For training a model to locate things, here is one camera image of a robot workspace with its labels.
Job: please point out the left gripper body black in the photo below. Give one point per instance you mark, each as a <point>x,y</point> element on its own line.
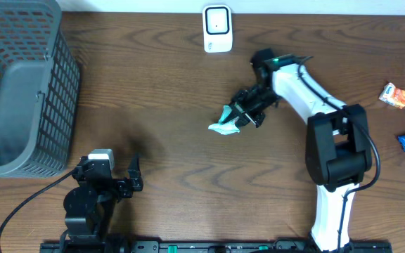
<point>119,190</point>

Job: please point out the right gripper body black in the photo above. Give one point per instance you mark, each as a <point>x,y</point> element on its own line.
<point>249,104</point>

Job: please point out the light green wipes packet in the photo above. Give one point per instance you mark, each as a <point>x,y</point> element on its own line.
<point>227,122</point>

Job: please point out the orange snack packet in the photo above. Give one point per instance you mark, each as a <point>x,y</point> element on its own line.
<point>393,96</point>

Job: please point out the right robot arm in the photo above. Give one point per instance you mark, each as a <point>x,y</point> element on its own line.
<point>337,149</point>

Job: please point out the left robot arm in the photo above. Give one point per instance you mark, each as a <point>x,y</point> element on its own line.
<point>89,207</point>

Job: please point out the white barcode scanner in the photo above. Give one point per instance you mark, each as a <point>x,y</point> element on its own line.
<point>217,29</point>

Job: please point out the grey plastic mesh basket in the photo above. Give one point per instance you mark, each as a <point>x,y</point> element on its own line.
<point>39,88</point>

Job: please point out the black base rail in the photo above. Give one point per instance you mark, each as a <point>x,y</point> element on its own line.
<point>186,247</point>

